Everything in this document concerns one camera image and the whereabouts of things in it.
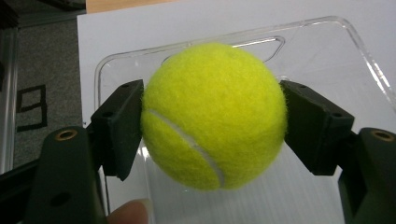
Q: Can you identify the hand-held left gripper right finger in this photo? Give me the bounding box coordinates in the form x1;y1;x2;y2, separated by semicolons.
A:
279;79;356;176

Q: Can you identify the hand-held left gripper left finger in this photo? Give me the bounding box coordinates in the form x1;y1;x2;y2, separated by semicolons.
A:
90;78;145;182

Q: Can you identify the clear plastic tray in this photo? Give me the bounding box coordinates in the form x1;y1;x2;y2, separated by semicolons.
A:
93;15;396;224

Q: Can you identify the yellow tennis ball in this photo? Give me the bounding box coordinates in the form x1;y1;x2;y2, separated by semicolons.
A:
139;41;288;191

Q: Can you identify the wooden table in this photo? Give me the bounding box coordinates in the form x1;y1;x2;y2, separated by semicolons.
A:
85;0;176;14

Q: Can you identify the aluminium floor rail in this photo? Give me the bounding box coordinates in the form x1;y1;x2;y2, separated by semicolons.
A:
0;27;19;174

